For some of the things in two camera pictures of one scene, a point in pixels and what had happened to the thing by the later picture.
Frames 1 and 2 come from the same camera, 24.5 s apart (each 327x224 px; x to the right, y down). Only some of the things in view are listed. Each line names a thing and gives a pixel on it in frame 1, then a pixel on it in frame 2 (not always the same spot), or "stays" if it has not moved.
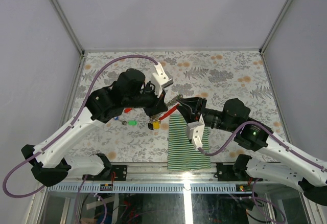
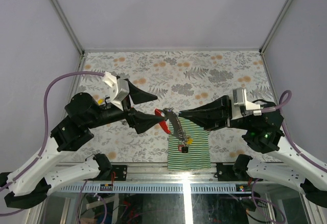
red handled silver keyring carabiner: x=172 y=104 -> x=170 y=115
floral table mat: x=212 y=75 stays
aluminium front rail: x=144 y=173 stays
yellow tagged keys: x=156 y=125 -> x=190 y=141
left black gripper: x=159 y=105 -> x=137 y=119
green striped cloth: x=182 y=155 stays
